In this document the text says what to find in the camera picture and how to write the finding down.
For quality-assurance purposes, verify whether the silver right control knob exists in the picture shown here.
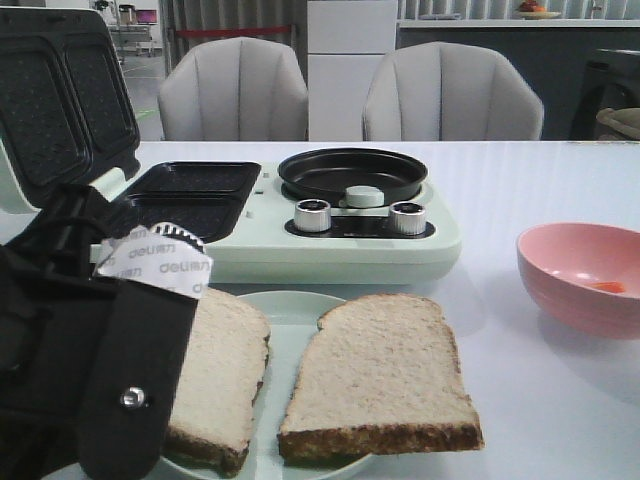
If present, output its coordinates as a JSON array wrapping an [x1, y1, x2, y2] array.
[[388, 201, 427, 236]]

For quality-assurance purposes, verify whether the bread slice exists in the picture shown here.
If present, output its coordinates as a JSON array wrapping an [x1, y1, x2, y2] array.
[[165, 288, 271, 476], [278, 293, 484, 463]]

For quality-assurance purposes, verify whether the grey upholstered right chair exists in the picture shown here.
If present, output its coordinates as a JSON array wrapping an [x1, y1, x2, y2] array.
[[362, 42, 544, 141]]

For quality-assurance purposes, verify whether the dark grey counter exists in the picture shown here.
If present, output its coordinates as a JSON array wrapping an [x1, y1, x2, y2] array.
[[397, 19, 639, 140]]

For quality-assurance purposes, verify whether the black round frying pan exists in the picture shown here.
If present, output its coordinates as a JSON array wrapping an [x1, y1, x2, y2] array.
[[278, 147, 428, 207]]

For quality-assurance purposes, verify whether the grey upholstered chair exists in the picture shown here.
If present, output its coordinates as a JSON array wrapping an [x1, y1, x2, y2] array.
[[158, 37, 308, 141], [362, 42, 544, 141]]

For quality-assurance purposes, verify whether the white cabinet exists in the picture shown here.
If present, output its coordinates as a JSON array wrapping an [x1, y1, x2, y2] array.
[[307, 1, 398, 141]]

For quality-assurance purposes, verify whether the fruit bowl on counter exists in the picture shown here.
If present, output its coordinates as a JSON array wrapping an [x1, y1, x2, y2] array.
[[515, 0, 561, 20]]

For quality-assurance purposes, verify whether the silver control knob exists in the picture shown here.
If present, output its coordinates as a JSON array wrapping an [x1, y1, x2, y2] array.
[[293, 199, 331, 233], [388, 201, 427, 236]]

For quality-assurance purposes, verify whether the grey upholstered left chair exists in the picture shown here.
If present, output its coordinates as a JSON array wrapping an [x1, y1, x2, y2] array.
[[158, 37, 308, 141]]

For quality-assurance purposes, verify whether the mint green breakfast maker base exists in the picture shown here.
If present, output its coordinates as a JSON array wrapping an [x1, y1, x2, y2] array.
[[103, 162, 462, 284]]

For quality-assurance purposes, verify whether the pink plastic bowl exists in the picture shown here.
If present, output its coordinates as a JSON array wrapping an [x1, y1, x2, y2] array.
[[517, 222, 639, 340]]

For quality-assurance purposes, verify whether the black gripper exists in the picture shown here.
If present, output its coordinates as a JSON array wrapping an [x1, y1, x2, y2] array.
[[1, 184, 197, 479]]

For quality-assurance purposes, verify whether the silver left control knob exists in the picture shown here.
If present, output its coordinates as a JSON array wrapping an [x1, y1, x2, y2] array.
[[293, 199, 331, 233]]

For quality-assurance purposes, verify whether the mint green breakfast maker lid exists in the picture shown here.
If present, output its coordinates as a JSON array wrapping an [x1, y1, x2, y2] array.
[[1, 7, 140, 214]]

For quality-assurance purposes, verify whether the mint green pan handle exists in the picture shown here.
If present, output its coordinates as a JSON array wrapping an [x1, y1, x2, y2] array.
[[339, 185, 385, 209]]

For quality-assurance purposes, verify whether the white deli label tape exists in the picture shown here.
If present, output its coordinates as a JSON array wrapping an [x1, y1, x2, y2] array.
[[94, 222, 214, 299]]

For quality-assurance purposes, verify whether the mint green round plate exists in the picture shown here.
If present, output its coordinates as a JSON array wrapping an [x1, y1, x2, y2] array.
[[159, 291, 376, 480]]

